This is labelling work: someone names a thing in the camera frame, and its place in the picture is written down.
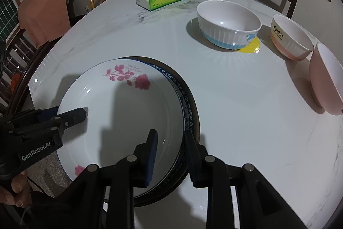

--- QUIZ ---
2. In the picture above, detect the cream bowl with pink base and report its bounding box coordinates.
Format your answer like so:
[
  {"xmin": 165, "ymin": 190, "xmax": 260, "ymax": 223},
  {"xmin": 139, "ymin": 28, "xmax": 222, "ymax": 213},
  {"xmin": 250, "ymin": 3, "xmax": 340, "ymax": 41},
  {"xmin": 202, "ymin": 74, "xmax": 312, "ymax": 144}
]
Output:
[{"xmin": 270, "ymin": 14, "xmax": 314, "ymax": 61}]

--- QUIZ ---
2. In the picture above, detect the person's left hand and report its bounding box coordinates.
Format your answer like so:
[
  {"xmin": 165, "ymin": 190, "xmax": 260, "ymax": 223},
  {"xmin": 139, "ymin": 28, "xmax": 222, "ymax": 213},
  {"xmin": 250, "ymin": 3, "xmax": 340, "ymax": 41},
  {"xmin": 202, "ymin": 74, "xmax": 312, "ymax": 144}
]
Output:
[{"xmin": 0, "ymin": 169, "xmax": 33, "ymax": 208}]

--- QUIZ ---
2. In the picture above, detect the green grid window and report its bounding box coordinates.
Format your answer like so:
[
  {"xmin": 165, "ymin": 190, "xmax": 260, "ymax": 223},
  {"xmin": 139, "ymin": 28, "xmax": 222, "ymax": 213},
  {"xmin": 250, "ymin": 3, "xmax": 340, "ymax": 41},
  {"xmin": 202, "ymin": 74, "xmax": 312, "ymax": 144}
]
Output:
[{"xmin": 0, "ymin": 0, "xmax": 20, "ymax": 40}]

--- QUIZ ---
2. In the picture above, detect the large blue floral plate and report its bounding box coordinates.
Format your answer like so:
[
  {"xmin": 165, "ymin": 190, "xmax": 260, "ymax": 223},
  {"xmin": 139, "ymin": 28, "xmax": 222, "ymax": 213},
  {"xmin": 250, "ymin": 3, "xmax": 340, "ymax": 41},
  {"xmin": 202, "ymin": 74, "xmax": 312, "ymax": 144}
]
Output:
[{"xmin": 118, "ymin": 56, "xmax": 201, "ymax": 208}]

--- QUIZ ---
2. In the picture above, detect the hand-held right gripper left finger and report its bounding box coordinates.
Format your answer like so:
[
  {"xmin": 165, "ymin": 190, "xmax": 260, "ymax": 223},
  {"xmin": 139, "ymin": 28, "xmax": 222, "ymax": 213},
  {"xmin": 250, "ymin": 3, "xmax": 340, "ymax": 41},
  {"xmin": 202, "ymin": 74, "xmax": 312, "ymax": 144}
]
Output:
[{"xmin": 64, "ymin": 129, "xmax": 159, "ymax": 229}]

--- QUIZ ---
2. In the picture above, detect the white ribbed bowl blue base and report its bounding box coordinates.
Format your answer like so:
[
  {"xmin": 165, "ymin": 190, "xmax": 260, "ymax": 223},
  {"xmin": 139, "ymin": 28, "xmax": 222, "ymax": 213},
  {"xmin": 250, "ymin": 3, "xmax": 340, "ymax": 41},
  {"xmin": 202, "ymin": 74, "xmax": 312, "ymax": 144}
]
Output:
[{"xmin": 196, "ymin": 0, "xmax": 262, "ymax": 50}]

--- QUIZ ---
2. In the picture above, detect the dark curved wooden chair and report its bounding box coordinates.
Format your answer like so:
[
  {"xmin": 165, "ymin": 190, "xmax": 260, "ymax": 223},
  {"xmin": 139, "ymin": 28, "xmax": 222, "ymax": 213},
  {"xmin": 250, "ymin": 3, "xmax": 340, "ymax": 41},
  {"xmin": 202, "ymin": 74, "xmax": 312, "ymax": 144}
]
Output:
[{"xmin": 0, "ymin": 28, "xmax": 54, "ymax": 111}]

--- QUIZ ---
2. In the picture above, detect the white plate with pink roses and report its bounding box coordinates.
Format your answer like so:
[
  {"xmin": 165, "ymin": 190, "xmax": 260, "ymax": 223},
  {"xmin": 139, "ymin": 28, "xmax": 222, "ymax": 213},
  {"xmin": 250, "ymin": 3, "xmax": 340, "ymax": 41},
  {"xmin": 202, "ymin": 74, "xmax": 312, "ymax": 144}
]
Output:
[{"xmin": 57, "ymin": 59, "xmax": 185, "ymax": 199}]

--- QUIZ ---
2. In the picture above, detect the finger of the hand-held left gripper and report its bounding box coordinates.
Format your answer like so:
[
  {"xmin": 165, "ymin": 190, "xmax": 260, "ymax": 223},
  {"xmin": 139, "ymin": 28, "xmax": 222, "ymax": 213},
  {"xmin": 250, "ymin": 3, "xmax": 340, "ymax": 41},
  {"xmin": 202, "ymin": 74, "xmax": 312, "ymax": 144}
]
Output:
[
  {"xmin": 52, "ymin": 107, "xmax": 88, "ymax": 131},
  {"xmin": 35, "ymin": 107, "xmax": 60, "ymax": 122}
]

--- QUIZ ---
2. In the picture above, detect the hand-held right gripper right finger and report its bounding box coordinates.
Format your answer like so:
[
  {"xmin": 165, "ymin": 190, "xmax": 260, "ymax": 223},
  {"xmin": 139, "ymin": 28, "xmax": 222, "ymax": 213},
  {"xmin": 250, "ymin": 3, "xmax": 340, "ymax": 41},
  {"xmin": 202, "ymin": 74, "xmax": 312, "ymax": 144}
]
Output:
[{"xmin": 184, "ymin": 131, "xmax": 308, "ymax": 229}]

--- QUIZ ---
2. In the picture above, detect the pink cloth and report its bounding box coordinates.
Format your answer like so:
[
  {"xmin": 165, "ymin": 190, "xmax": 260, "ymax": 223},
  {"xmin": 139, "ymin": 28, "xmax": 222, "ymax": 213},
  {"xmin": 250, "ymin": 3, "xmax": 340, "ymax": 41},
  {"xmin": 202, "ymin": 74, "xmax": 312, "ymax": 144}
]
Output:
[{"xmin": 17, "ymin": 0, "xmax": 71, "ymax": 47}]

